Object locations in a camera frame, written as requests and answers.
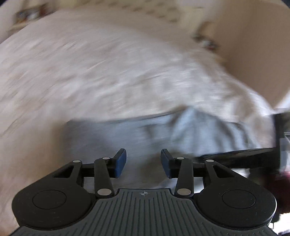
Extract white floral bedspread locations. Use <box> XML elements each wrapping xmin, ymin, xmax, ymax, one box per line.
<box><xmin>1</xmin><ymin>5</ymin><xmax>274</xmax><ymax>235</ymax></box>

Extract light blue-grey pants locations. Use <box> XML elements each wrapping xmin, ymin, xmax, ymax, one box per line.
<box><xmin>62</xmin><ymin>108</ymin><xmax>259</xmax><ymax>189</ymax></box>

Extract cream left bedside table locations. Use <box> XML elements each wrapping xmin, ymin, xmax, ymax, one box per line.
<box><xmin>8</xmin><ymin>3</ymin><xmax>55</xmax><ymax>35</ymax></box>

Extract cream tufted headboard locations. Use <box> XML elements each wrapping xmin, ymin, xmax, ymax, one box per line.
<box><xmin>97</xmin><ymin>0</ymin><xmax>205</xmax><ymax>23</ymax></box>

